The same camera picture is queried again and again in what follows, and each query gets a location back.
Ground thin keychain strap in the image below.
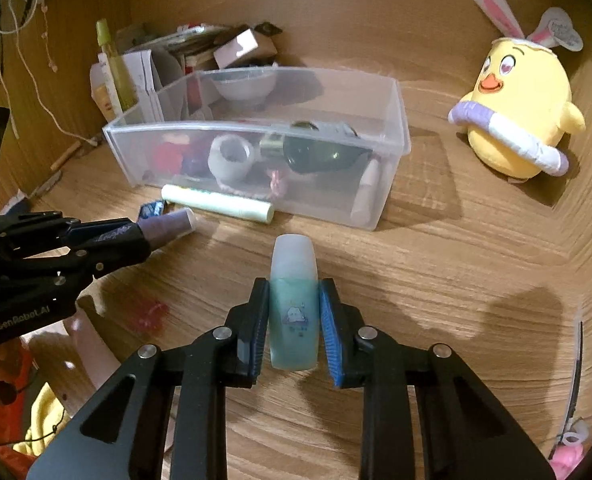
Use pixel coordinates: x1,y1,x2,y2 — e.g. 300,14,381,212
563,320,584,441

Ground yellow cloth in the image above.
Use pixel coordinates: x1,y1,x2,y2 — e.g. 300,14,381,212
16,385,76,456

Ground pink paw keychain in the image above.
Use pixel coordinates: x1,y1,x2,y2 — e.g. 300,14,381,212
548,420,589,480

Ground small blue packet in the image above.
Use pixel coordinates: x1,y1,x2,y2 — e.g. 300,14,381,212
138,200,169,220

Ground white folded papers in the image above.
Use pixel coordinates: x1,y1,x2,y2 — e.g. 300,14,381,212
123,49,184,123

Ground pink squeeze tube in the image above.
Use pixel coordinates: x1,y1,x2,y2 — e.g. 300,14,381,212
66,305,124,391

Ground small cardboard box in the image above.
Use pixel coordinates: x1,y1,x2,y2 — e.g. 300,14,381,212
213,28,279,68

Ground white tape roll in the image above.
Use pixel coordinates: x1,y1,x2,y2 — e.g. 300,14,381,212
208,133,257,183

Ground pink hair clip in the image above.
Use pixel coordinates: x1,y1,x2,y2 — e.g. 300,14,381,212
130,297,171,328

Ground wooden stick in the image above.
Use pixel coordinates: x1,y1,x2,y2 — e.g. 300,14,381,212
50,140,84,171

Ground black and purple spray bottle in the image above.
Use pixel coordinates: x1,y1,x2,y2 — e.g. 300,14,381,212
93,209,197,263

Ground pink cylindrical tube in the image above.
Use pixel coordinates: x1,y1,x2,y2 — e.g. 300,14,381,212
350,159,383,223

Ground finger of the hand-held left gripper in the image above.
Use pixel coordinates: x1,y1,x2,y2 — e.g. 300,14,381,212
0,212,136,261
6,245,151,291

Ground white bowl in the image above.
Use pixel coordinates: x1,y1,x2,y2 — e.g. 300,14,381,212
211,71,277,106

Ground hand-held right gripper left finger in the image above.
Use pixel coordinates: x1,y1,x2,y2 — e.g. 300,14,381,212
26,277,271,480

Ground pink white braided bracelet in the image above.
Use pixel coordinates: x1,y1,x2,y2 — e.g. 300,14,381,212
221,170,289,201

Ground orange cloth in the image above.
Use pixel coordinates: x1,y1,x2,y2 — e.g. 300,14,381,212
0,340,36,461

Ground stack of books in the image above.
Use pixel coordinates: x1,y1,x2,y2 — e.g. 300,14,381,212
166,22,237,73

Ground white and green tube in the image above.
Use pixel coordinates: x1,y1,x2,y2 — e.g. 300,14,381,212
161,184,275,225

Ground yellow-green tall bottle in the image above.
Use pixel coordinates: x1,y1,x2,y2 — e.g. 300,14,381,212
96,18,139,113

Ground white and yellow tube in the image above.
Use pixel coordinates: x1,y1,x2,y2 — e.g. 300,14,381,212
90,62,124,121

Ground small teal bottle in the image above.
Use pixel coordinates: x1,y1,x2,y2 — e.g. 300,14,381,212
268,234,321,372

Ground red packet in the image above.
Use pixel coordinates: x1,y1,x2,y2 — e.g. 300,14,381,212
151,137,191,176

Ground yellow chick plush toy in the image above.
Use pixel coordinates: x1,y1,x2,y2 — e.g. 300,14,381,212
448,0,588,184

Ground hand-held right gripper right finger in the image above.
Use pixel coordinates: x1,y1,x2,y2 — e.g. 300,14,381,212
318,278,557,480

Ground clear plastic storage bin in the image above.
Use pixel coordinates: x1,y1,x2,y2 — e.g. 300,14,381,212
102,66,411,232

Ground dark green spray bottle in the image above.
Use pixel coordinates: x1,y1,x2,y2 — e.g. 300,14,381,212
260,120,377,176

